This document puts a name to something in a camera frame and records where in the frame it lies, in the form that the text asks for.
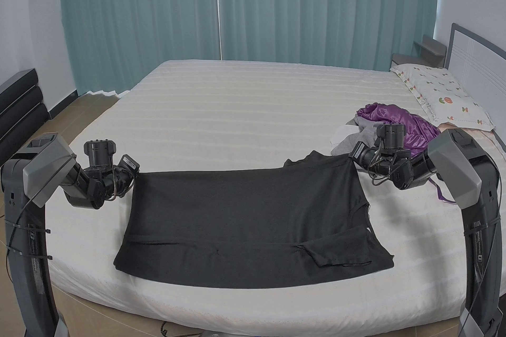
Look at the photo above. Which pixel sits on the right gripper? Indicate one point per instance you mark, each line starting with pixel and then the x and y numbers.
pixel 361 153

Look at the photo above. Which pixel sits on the purple satin garment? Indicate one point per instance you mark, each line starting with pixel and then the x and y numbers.
pixel 415 128

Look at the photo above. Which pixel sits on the black T-shirt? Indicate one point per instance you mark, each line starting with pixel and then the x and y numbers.
pixel 245 217

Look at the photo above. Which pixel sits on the grey garment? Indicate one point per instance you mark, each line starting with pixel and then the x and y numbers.
pixel 357 142

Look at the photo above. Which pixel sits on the bed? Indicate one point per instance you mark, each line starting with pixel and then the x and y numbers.
pixel 257 102

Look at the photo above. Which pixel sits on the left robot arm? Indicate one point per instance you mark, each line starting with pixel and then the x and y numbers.
pixel 47 165

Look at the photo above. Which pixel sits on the black chest of drawers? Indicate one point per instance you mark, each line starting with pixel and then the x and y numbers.
pixel 19 106

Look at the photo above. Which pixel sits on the grey bedside table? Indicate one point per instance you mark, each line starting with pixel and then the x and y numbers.
pixel 431 48

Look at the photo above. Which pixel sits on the white garment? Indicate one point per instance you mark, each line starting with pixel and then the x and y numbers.
pixel 340 134

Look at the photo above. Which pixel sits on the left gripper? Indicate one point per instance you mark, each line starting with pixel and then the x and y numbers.
pixel 128 165

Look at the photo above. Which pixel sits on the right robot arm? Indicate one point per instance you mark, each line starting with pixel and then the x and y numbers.
pixel 454 165

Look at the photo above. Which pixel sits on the white printed pillow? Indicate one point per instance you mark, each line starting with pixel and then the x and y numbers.
pixel 442 92

